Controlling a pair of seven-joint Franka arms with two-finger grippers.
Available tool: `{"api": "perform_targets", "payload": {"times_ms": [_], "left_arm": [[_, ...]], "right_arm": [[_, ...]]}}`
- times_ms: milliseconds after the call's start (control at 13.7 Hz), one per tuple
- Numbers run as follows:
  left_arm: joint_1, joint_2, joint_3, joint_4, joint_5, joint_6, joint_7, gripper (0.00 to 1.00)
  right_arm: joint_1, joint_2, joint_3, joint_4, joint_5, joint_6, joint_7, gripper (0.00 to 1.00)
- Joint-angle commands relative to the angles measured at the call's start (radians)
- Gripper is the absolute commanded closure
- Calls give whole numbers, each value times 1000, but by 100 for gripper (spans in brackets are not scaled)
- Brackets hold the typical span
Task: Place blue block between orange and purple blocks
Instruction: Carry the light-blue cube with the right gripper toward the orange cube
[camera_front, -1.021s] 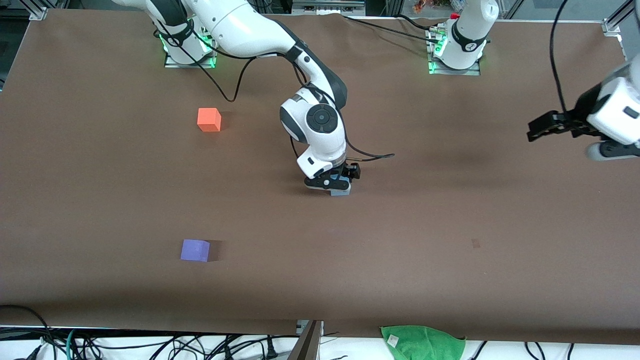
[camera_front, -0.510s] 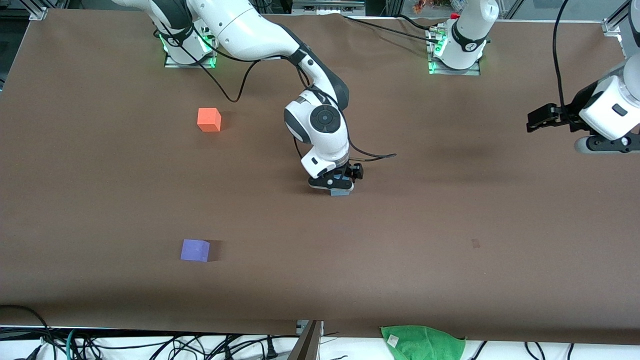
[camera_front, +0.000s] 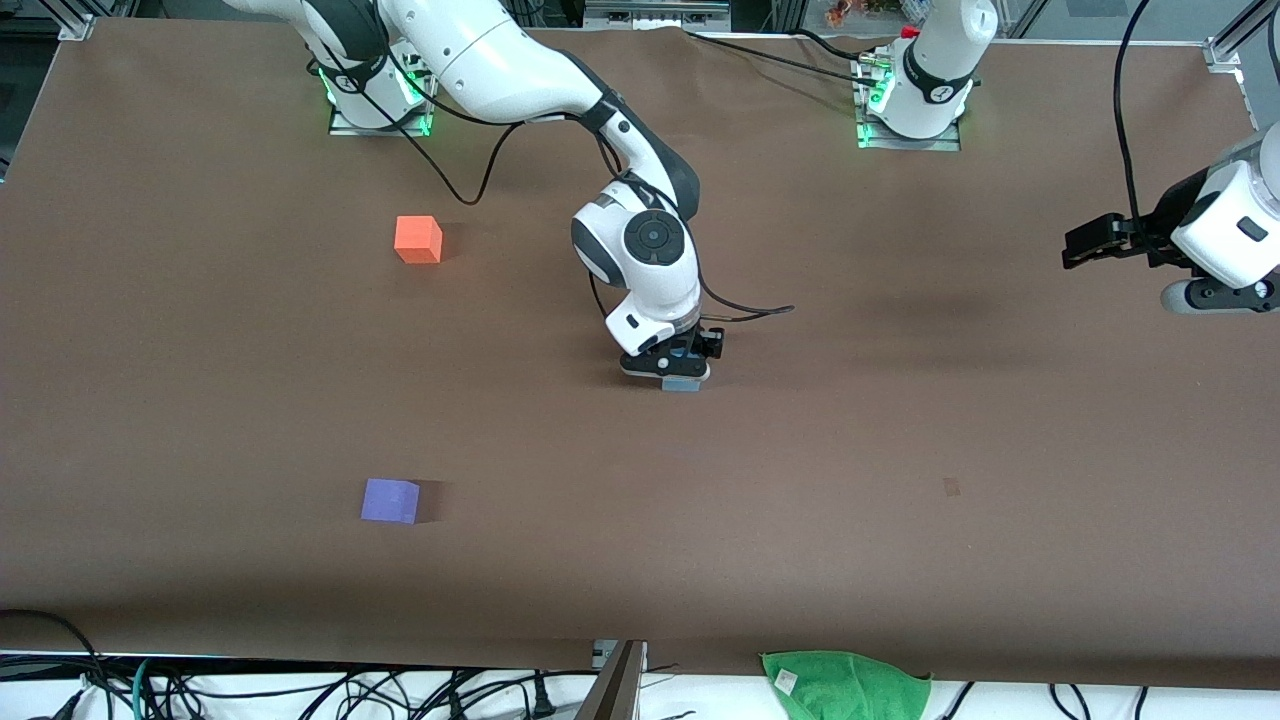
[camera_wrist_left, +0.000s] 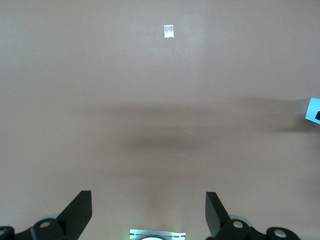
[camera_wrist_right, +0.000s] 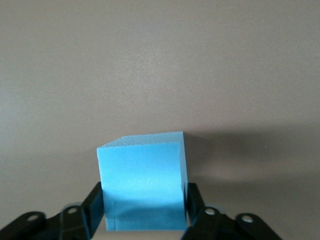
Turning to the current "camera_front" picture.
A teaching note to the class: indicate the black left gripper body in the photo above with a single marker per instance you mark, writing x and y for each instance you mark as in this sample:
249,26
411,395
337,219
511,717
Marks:
1143,240

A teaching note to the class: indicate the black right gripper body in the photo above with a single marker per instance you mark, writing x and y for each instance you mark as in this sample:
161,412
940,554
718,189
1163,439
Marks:
703,343

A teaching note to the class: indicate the light blue foam block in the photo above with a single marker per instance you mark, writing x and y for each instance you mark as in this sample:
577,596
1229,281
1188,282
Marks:
684,386

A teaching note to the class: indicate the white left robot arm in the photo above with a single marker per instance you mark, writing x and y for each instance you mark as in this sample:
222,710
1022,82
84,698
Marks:
940,60

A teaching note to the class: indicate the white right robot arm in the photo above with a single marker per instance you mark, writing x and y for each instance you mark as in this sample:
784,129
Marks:
500,70

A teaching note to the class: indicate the orange foam block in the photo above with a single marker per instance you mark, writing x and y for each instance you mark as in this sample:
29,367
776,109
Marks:
415,242

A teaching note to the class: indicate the purple foam block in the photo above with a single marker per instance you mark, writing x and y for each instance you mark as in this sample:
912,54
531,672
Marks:
388,500

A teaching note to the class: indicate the brown table cover sheet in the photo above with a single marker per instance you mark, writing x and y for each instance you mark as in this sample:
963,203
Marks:
600,520

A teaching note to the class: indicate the grey metal rack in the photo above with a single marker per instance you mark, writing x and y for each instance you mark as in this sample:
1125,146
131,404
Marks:
655,12

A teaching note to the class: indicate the small orange object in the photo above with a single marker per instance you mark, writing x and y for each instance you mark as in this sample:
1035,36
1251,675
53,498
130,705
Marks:
845,10

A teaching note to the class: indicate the green cloth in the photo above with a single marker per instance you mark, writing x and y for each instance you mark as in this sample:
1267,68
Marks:
850,690

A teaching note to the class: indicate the aluminium frame profile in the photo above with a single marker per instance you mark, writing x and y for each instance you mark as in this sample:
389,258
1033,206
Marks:
78,28
1225,50

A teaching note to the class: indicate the aluminium frame post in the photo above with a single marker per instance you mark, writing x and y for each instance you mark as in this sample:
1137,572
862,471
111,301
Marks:
615,695

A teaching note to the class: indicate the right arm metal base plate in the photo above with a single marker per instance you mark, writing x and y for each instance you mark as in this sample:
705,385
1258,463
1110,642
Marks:
380,131

